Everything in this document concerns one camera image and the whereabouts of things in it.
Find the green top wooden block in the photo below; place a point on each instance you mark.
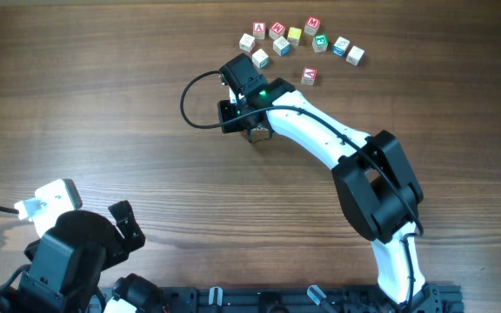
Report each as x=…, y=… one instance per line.
x=320, y=43

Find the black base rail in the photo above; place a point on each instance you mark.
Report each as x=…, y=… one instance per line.
x=433, y=298

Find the blue L wooden block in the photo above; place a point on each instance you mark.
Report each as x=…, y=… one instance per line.
x=355, y=55

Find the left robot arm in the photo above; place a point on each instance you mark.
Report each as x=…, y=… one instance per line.
x=67, y=261

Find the red A wooden block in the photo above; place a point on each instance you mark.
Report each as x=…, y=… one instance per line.
x=309, y=76

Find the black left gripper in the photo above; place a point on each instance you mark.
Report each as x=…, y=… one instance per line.
x=117, y=249

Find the yellow wooden block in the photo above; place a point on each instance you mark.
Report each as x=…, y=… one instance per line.
x=294, y=36

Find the blue P wooden block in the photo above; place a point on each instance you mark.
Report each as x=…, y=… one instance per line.
x=340, y=46

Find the red A block far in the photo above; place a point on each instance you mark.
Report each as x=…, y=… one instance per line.
x=259, y=30

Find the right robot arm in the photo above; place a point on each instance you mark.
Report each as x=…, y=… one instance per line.
x=376, y=187

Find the plain wooden block red side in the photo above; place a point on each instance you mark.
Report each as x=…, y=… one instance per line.
x=247, y=42

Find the blue H wooden block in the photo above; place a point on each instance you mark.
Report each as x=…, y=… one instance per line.
x=281, y=46

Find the red W wooden block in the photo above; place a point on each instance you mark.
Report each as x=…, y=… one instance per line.
x=276, y=30

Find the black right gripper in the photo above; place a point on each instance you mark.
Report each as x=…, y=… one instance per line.
x=224, y=109

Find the red M wooden block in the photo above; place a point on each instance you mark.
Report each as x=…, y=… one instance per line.
x=312, y=26

